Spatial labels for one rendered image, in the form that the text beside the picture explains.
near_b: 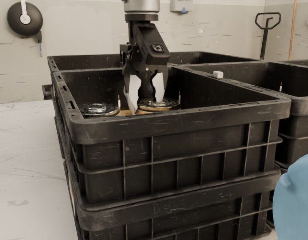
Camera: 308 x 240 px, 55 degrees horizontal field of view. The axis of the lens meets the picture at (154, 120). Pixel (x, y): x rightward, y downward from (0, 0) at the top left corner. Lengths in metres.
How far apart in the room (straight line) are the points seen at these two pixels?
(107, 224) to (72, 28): 3.56
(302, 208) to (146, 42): 0.44
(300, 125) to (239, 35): 4.36
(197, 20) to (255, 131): 4.02
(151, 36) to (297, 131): 0.32
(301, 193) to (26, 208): 0.51
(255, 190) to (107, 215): 0.21
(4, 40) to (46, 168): 3.15
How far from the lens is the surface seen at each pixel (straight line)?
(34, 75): 3.87
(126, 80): 0.63
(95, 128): 0.32
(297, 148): 0.50
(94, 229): 0.38
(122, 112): 0.71
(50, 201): 0.63
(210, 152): 0.39
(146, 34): 0.60
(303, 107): 0.46
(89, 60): 1.10
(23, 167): 0.79
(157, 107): 0.63
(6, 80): 3.89
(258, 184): 0.46
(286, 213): 0.22
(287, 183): 0.22
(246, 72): 0.88
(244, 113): 0.39
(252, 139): 0.43
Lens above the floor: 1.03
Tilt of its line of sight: 18 degrees down
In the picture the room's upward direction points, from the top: straight up
